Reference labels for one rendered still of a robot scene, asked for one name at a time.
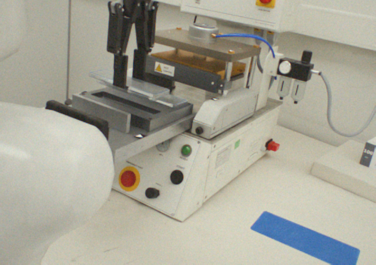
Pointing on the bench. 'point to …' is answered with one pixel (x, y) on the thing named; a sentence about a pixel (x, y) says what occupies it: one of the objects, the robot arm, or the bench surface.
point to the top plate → (208, 42)
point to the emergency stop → (128, 179)
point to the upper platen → (202, 63)
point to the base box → (227, 161)
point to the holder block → (140, 108)
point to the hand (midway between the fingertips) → (130, 69)
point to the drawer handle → (102, 125)
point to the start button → (175, 177)
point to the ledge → (347, 170)
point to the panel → (160, 173)
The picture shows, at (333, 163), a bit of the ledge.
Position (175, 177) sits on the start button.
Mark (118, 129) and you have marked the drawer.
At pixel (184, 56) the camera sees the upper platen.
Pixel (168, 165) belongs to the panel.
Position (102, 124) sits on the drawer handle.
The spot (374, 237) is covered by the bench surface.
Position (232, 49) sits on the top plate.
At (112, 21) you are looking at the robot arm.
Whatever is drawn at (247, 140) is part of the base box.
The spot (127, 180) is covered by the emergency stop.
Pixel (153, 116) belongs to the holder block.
